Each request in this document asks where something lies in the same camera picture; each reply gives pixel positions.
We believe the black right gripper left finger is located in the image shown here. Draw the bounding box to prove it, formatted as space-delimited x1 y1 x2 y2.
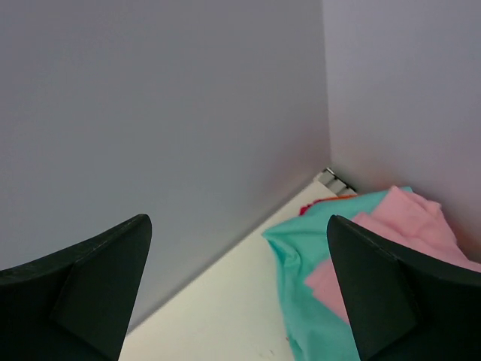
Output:
1 214 152 360

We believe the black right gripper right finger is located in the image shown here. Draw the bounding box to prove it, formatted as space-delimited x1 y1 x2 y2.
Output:
327 216 480 360

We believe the pink folded t-shirt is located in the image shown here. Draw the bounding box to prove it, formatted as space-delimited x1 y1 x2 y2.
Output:
305 187 480 323

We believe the mint green folded t-shirt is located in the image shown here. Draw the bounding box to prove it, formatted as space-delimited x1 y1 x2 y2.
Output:
261 187 392 361

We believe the red folded t-shirt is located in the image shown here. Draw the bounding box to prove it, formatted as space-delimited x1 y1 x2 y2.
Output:
298 195 356 217

